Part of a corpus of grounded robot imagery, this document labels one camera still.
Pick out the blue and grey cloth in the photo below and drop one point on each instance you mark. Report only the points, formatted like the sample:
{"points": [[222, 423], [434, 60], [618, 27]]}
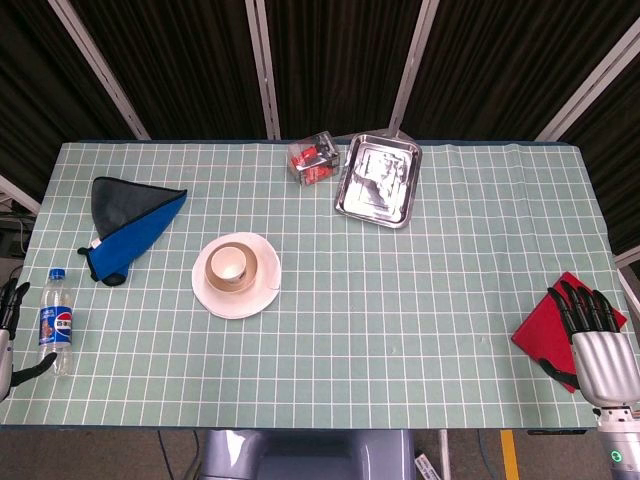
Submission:
{"points": [[131, 222]]}

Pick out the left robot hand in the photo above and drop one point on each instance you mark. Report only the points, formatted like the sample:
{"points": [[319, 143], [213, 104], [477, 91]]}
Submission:
{"points": [[6, 320]]}

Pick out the clear box with red items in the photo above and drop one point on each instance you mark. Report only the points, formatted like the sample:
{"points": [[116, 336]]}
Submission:
{"points": [[314, 158]]}

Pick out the paper cup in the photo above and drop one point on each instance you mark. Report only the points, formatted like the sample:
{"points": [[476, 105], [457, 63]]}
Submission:
{"points": [[229, 267]]}

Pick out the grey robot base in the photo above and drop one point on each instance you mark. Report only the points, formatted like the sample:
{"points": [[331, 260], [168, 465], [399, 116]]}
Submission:
{"points": [[305, 457]]}

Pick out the red notebook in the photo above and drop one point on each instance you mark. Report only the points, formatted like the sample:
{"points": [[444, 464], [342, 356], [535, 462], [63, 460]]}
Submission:
{"points": [[550, 330]]}

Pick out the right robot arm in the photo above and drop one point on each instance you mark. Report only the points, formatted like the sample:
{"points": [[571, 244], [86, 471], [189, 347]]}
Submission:
{"points": [[619, 440]]}

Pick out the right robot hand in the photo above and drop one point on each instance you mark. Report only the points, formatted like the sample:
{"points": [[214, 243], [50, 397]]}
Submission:
{"points": [[600, 350]]}

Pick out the green grid tablecloth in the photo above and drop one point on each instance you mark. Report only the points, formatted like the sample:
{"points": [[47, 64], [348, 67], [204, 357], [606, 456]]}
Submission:
{"points": [[350, 310]]}

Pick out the Pepsi plastic bottle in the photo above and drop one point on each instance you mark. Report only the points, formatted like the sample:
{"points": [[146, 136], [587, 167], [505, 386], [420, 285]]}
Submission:
{"points": [[56, 325]]}

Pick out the stainless steel tray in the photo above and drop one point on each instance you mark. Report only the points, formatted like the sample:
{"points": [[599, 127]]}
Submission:
{"points": [[378, 180]]}

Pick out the white paper plate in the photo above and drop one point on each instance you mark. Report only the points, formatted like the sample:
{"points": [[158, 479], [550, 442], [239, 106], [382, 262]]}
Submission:
{"points": [[236, 275]]}

